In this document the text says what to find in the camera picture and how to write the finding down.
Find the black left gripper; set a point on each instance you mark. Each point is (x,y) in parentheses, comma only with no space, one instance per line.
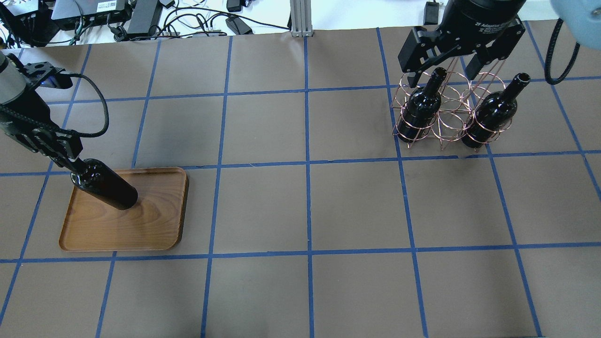
(19,118)

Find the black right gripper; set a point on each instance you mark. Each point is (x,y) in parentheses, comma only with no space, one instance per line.
(483,18)

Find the dark wine bottle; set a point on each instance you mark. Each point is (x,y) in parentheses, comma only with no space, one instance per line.
(496,110)
(421,109)
(97,179)

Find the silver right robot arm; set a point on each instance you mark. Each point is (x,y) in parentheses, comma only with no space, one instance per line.
(583,19)

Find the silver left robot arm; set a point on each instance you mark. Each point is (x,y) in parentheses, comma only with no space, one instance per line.
(18,84)

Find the wooden rectangular tray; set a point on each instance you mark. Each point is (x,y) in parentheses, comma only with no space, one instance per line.
(154,223)

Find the black power adapter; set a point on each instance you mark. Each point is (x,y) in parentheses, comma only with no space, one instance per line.
(144,19)

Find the copper wire bottle basket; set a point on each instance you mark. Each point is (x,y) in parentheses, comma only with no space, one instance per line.
(459,99)

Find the aluminium frame post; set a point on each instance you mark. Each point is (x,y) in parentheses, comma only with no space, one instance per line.
(301,18)

